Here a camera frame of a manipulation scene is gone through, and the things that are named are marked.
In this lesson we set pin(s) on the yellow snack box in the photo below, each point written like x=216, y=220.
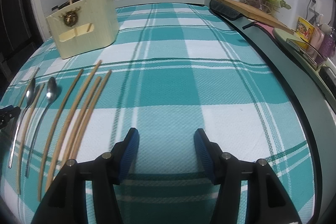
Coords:
x=304, y=29

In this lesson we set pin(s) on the white knife block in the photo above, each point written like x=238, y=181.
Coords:
x=289, y=17

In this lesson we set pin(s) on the cream utensil holder box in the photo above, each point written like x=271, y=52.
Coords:
x=84, y=26

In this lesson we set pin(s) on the green tray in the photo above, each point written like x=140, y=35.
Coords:
x=322, y=74

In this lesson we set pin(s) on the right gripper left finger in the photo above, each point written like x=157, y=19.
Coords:
x=65, y=200

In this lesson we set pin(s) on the wooden cutting board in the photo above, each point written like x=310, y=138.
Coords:
x=257, y=15

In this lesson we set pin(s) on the large steel spoon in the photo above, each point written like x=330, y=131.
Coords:
x=29, y=98

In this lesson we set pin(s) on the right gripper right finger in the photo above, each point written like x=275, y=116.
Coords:
x=267, y=199

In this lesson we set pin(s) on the small steel spoon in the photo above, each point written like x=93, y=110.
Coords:
x=51, y=95

